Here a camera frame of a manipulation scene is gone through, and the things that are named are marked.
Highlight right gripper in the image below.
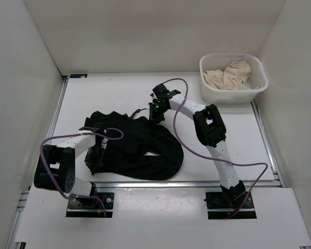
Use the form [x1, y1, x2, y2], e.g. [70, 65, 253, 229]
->
[149, 102, 171, 127]

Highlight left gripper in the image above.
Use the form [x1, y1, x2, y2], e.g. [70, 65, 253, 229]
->
[84, 144, 105, 171]

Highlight black trousers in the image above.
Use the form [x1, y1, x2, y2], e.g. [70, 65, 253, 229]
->
[84, 111, 184, 181]

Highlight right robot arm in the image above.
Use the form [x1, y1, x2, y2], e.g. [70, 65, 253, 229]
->
[149, 84, 246, 208]

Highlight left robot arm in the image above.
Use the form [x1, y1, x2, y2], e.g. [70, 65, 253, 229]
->
[34, 127, 108, 208]

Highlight beige trousers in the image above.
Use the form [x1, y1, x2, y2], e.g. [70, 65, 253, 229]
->
[203, 60, 251, 90]

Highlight white plastic laundry basket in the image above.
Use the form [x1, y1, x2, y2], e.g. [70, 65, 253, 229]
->
[199, 53, 268, 104]

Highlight white front cover board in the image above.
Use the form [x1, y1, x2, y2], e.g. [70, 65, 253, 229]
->
[16, 188, 311, 248]

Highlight dark blue label sticker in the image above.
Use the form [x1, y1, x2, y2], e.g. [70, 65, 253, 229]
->
[69, 74, 88, 78]

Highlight front aluminium rail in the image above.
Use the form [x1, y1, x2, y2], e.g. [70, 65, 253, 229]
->
[36, 181, 282, 189]

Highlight left aluminium rail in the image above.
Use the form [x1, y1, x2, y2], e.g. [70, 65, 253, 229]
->
[5, 75, 69, 248]

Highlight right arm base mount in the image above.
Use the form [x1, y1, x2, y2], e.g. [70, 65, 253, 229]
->
[204, 192, 257, 219]

